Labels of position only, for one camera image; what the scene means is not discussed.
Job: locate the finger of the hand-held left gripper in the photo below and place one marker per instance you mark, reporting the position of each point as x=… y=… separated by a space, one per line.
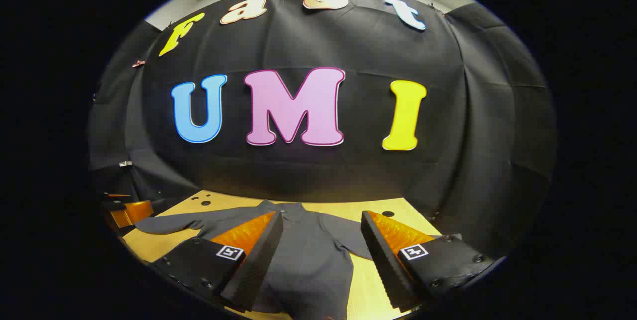
x=114 y=204
x=134 y=213

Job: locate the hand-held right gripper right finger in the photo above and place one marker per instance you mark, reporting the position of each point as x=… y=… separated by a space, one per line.
x=380 y=255

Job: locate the grey button shirt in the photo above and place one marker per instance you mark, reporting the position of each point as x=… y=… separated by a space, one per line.
x=308 y=260

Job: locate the copper coloured clip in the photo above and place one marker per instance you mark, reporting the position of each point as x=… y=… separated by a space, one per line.
x=139 y=63

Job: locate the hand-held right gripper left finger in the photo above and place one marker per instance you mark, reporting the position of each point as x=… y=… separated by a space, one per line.
x=259 y=255

